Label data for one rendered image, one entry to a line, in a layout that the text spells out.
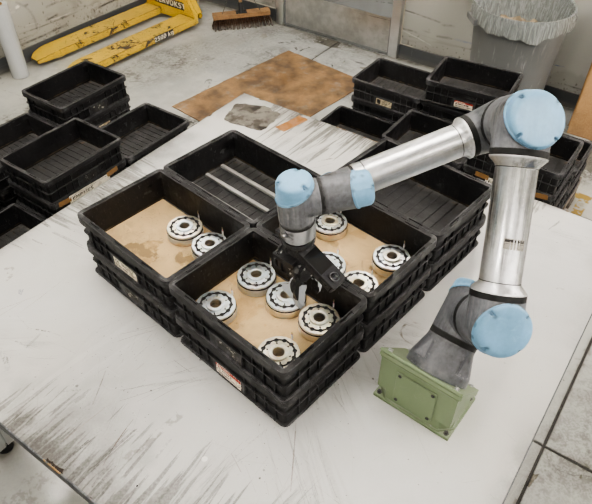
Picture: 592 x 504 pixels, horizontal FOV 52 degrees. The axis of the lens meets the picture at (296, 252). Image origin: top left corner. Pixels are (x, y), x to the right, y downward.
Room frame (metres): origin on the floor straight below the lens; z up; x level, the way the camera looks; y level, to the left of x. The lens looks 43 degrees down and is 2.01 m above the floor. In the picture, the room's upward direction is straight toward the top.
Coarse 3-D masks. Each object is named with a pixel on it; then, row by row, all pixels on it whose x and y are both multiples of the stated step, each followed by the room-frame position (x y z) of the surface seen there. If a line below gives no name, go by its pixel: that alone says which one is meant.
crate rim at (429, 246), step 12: (372, 204) 1.35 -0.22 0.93; (396, 216) 1.29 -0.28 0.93; (264, 228) 1.24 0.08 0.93; (420, 228) 1.24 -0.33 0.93; (432, 240) 1.20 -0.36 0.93; (420, 252) 1.15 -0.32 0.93; (408, 264) 1.11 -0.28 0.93; (396, 276) 1.06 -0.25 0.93; (360, 288) 1.02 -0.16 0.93; (384, 288) 1.03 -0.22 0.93; (372, 300) 1.00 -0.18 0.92
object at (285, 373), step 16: (240, 240) 1.20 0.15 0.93; (272, 240) 1.20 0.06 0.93; (208, 256) 1.13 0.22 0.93; (192, 272) 1.08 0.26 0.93; (176, 288) 1.02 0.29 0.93; (352, 288) 1.02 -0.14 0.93; (192, 304) 0.97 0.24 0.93; (208, 320) 0.93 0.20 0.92; (352, 320) 0.94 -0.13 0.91; (240, 336) 0.87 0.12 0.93; (256, 352) 0.83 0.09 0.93; (304, 352) 0.83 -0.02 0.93; (272, 368) 0.79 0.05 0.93; (288, 368) 0.79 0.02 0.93
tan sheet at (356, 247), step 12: (348, 228) 1.36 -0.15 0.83; (336, 240) 1.31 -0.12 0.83; (348, 240) 1.31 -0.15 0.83; (360, 240) 1.31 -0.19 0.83; (372, 240) 1.31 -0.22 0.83; (336, 252) 1.26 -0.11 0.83; (348, 252) 1.26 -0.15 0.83; (360, 252) 1.26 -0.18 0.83; (372, 252) 1.26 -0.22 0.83; (348, 264) 1.21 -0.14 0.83; (360, 264) 1.21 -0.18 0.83
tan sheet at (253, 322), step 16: (224, 288) 1.12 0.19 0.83; (240, 304) 1.06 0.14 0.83; (256, 304) 1.06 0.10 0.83; (240, 320) 1.01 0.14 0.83; (256, 320) 1.01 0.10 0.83; (272, 320) 1.01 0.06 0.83; (288, 320) 1.01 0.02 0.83; (256, 336) 0.95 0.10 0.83; (272, 336) 0.95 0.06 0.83; (288, 336) 0.95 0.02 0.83
